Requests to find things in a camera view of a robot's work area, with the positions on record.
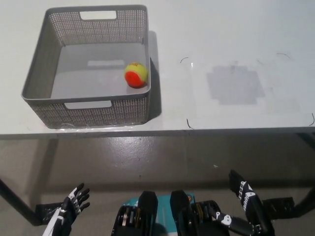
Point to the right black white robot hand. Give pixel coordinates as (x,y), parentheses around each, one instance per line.
(256,211)

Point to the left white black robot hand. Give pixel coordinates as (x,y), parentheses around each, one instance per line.
(66,209)

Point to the orange and yellow tennis ball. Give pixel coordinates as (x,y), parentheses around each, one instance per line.
(135,75)

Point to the black teal robot body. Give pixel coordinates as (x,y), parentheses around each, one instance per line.
(147,211)

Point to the grey perforated plastic basket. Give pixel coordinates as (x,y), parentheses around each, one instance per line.
(93,81)

